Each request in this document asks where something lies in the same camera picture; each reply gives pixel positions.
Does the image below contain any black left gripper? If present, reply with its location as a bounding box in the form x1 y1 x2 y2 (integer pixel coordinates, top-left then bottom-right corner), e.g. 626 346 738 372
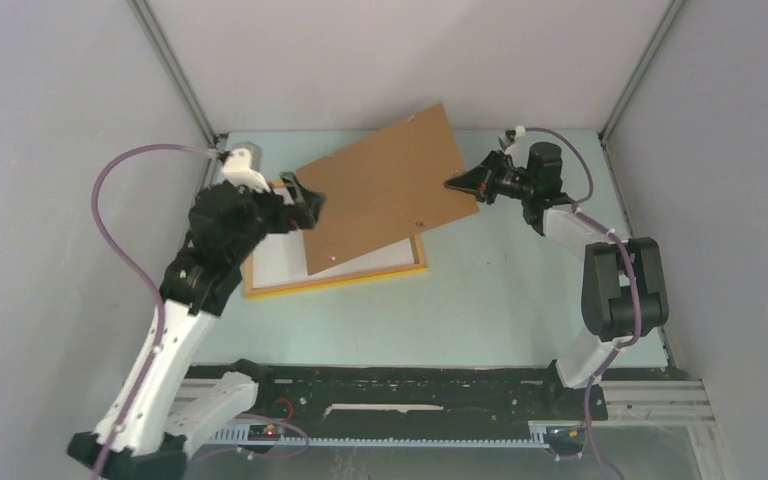
229 170 324 262

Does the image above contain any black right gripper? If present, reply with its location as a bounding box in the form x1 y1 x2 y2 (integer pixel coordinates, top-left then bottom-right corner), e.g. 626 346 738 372
445 150 536 206

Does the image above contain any brown cardboard backing board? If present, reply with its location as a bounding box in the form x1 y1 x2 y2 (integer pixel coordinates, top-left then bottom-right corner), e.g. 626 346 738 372
296 104 479 274

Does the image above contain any orange wooden picture frame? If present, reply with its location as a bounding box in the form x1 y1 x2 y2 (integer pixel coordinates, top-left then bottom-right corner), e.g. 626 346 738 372
242 180 429 301

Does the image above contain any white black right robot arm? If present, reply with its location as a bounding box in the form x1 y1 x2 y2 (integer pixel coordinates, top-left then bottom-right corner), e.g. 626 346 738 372
444 142 669 418

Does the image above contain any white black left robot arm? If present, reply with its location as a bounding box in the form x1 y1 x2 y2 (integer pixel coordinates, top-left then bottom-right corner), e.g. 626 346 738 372
67 172 326 479

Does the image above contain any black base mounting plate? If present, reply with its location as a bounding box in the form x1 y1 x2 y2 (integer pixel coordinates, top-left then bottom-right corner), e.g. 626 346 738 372
214 361 607 441

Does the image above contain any small electronics board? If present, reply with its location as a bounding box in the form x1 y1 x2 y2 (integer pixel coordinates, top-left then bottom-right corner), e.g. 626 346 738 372
246 424 285 442

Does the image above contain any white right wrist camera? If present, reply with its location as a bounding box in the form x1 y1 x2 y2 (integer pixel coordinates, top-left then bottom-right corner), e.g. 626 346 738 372
498 125 526 158

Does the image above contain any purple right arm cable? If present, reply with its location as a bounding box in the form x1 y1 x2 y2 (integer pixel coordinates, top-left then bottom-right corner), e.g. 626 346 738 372
523 127 644 480

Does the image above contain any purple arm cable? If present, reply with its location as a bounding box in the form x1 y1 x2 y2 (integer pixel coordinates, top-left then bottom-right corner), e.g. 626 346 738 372
523 127 644 480
89 143 312 480

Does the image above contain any left aluminium corner post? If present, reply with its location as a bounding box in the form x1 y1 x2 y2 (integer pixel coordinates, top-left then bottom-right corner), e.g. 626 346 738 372
127 0 219 146

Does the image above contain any aluminium corner post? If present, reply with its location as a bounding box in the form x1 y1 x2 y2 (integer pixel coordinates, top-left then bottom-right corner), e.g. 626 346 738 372
599 0 689 145
127 0 219 146

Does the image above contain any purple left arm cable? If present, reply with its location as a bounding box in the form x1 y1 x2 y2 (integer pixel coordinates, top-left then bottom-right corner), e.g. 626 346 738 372
89 143 312 480

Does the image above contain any right aluminium corner post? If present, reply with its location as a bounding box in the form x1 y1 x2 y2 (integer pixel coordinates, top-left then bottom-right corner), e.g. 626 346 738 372
599 0 689 145

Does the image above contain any aluminium rail front frame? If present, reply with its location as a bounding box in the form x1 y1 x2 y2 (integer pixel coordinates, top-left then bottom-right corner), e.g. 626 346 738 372
92 374 730 480

